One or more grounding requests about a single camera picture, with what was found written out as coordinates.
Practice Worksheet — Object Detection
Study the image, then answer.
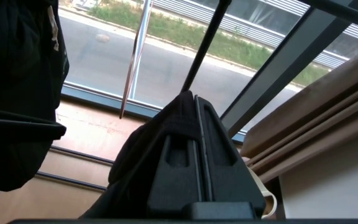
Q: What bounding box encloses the white laundry basket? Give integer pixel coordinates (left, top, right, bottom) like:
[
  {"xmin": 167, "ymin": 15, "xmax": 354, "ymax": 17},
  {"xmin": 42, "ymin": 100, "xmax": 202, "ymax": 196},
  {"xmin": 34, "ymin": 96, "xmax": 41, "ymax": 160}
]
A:
[{"xmin": 246, "ymin": 164, "xmax": 278, "ymax": 220}]

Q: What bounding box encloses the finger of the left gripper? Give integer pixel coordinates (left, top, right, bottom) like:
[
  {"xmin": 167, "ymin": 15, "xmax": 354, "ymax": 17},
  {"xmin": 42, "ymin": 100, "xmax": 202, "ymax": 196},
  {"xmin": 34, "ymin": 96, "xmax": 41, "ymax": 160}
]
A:
[{"xmin": 0, "ymin": 107, "xmax": 67, "ymax": 141}]

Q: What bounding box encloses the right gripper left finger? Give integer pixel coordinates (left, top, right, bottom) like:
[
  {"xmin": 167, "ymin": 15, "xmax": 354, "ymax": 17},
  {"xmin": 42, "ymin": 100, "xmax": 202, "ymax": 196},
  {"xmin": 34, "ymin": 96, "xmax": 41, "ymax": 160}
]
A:
[{"xmin": 147, "ymin": 135, "xmax": 203, "ymax": 218}]

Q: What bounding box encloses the black clothes rack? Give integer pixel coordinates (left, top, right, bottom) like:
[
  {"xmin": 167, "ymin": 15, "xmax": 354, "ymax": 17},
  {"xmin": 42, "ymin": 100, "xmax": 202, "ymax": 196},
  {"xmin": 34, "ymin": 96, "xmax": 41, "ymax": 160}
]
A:
[{"xmin": 35, "ymin": 0, "xmax": 358, "ymax": 193}]

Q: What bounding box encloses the brown curtain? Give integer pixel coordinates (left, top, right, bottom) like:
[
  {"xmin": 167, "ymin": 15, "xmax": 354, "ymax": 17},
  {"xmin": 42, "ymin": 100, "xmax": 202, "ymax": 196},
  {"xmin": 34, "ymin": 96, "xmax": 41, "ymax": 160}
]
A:
[{"xmin": 239, "ymin": 36, "xmax": 358, "ymax": 185}]

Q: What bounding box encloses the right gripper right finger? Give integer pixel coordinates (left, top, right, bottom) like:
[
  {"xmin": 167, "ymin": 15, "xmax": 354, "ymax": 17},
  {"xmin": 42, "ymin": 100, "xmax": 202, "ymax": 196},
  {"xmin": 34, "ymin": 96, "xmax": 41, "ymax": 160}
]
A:
[{"xmin": 194, "ymin": 96, "xmax": 266, "ymax": 218}]

